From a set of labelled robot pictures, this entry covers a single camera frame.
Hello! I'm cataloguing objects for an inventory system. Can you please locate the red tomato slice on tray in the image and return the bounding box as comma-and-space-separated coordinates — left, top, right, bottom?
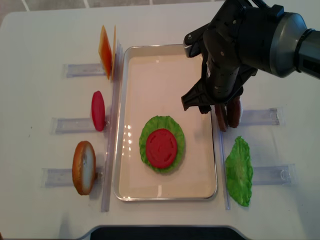
145, 128, 178, 169

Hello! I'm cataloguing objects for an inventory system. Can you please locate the clear long rack rail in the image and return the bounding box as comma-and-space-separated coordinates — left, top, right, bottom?
101, 40, 123, 213
217, 129, 230, 211

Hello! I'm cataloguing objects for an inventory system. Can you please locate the standing red tomato slice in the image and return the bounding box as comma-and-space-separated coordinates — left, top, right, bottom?
91, 91, 105, 132

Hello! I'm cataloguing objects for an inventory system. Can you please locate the black base panel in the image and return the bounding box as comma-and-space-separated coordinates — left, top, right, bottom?
90, 226, 244, 240

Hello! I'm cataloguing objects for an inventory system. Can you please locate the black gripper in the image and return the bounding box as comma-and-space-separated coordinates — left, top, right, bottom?
181, 0, 257, 114

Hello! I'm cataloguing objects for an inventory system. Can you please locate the clear bread holder strip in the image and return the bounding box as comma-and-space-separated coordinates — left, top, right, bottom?
41, 166, 104, 188

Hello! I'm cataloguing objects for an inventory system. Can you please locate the orange cheese slice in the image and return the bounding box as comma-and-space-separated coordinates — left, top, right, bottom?
98, 25, 112, 80

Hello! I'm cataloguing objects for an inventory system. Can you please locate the white metal tray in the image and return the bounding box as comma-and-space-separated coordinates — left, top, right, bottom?
113, 45, 218, 201

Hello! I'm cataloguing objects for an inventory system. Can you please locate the standing bread slice left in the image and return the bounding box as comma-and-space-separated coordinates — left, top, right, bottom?
72, 140, 96, 196

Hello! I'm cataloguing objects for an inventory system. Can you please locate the green lettuce leaf on tray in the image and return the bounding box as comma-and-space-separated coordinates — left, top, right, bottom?
139, 115, 186, 174

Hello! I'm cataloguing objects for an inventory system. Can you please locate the clear tomato holder strip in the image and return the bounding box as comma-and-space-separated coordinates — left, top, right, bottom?
50, 117, 97, 135

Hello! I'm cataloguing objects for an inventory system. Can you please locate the clear lettuce holder strip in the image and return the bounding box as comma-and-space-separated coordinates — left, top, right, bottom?
252, 164, 297, 186

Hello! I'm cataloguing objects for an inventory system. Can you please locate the clear right long rack rail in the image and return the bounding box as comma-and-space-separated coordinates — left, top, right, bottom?
217, 129, 230, 211

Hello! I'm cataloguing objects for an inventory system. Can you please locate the clear cheese holder strip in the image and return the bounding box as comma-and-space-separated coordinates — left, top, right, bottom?
63, 63, 106, 78

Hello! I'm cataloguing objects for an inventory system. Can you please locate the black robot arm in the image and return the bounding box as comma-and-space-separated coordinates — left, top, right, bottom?
181, 0, 320, 114

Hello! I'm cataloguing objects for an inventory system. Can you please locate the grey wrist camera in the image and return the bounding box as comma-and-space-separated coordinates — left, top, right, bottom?
183, 38, 201, 58

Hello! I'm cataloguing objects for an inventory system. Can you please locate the brown meat patty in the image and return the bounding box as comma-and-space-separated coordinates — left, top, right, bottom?
226, 96, 242, 128
214, 104, 228, 132

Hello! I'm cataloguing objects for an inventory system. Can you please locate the standing green lettuce leaf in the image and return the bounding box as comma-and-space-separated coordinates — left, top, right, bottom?
225, 136, 254, 207

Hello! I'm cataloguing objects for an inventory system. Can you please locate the clear left long rack rail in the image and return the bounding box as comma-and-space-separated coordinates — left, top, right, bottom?
101, 40, 123, 213

